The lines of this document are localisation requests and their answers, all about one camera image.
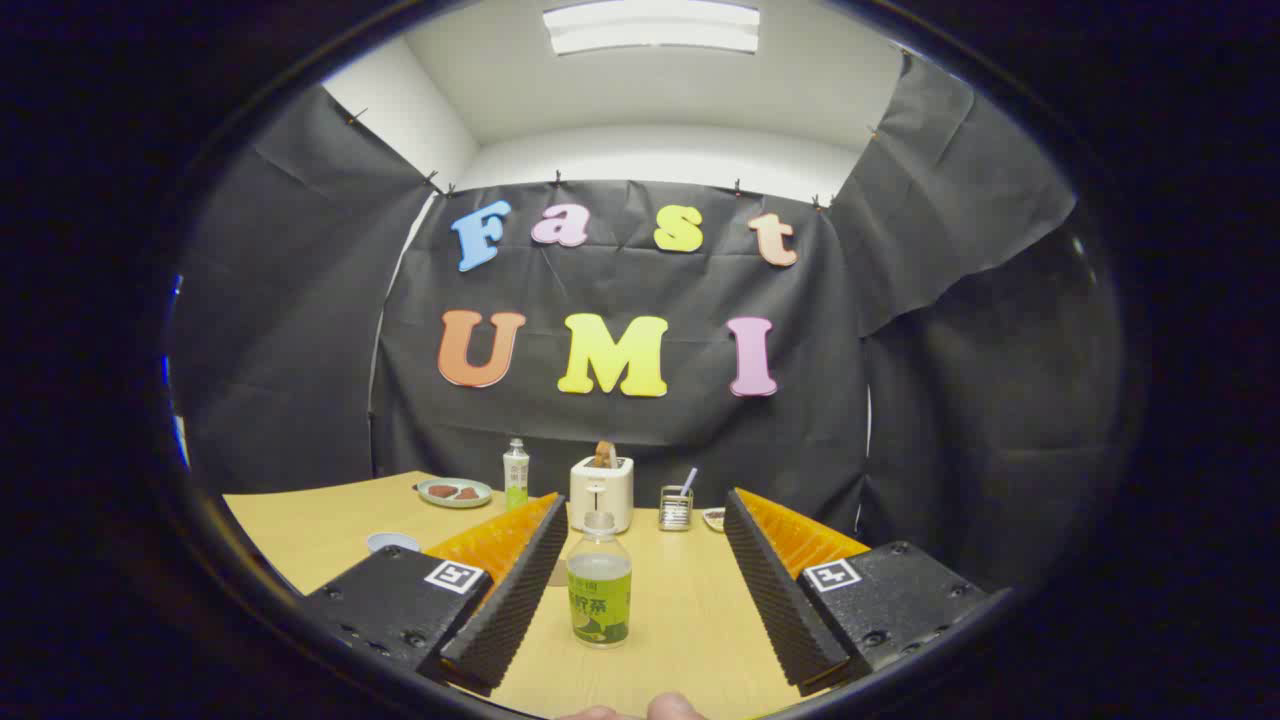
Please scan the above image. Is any green label juice bottle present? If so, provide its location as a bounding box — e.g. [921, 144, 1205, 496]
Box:
[566, 510, 633, 648]

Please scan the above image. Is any capped slim green bottle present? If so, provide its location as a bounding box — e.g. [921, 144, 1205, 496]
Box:
[502, 438, 531, 511]

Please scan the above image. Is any white toaster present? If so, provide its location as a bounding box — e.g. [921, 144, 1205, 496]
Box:
[570, 456, 635, 535]

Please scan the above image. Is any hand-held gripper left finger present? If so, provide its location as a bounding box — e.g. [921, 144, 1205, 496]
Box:
[298, 490, 571, 699]

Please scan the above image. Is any black backdrop cloth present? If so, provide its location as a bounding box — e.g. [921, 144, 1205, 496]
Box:
[165, 50, 1126, 601]

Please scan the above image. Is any wooden table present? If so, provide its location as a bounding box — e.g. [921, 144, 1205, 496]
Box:
[222, 470, 831, 720]

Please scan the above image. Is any pale green plate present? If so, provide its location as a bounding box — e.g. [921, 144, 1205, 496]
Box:
[416, 478, 494, 509]

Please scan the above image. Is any ceiling light panel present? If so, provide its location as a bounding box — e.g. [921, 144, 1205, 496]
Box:
[542, 0, 761, 56]

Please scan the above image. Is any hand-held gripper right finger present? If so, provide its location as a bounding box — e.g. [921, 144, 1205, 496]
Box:
[722, 487, 991, 699]

